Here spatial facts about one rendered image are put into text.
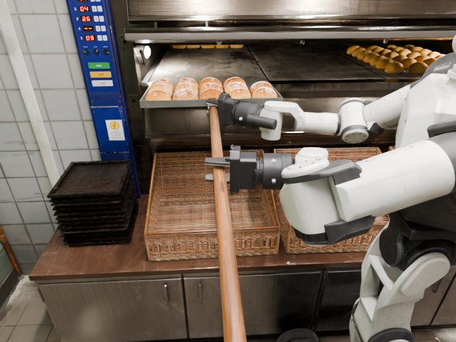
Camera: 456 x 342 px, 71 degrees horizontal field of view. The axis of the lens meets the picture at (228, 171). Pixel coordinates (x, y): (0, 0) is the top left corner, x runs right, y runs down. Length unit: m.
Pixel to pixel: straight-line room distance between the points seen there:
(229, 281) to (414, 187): 0.30
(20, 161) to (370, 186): 1.71
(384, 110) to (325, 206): 0.59
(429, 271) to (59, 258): 1.34
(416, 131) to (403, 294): 0.45
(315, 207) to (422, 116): 0.31
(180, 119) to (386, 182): 1.23
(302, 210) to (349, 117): 0.61
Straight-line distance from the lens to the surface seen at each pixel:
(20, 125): 1.84
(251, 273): 1.43
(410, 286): 0.98
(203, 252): 1.39
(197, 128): 1.60
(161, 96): 1.28
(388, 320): 1.14
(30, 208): 2.09
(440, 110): 0.71
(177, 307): 1.57
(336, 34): 1.44
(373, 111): 1.08
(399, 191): 0.52
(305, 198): 0.51
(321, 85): 1.63
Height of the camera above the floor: 1.58
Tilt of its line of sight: 30 degrees down
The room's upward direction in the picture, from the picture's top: straight up
